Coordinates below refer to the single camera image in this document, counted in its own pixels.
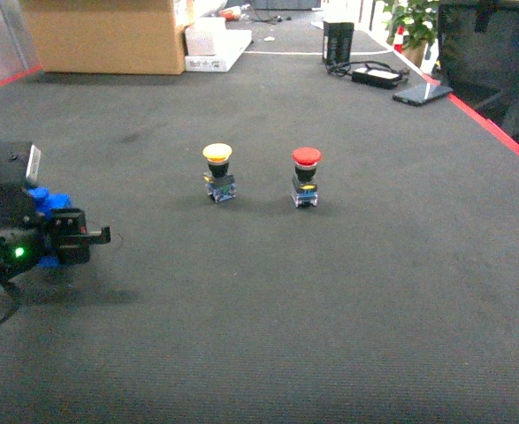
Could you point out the black smartphone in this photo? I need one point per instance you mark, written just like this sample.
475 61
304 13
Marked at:
422 94

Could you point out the small orange traffic cone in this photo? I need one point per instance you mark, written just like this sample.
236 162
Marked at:
398 40

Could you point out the black table mat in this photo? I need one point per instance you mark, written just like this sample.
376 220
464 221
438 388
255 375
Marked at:
394 300

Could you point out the red mushroom push button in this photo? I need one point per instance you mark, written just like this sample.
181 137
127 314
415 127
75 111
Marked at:
304 191

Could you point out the cardboard box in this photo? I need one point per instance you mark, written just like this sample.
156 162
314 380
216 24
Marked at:
109 37

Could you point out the black office chair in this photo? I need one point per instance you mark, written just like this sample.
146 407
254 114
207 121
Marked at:
479 58

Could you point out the black power adapter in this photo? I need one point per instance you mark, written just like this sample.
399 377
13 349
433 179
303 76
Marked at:
376 78

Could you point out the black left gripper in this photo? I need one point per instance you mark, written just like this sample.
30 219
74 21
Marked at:
27 235

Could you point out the yellow mushroom push button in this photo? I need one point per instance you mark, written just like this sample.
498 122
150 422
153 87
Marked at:
219 181

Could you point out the white flat box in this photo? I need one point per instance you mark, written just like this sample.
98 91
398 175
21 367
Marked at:
212 47

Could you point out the black upright box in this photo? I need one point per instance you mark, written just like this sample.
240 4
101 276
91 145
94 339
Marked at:
337 41

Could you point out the blue plastic part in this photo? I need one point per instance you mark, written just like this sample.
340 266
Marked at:
46 202

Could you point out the potted green plant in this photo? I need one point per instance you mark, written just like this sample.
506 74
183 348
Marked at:
419 20

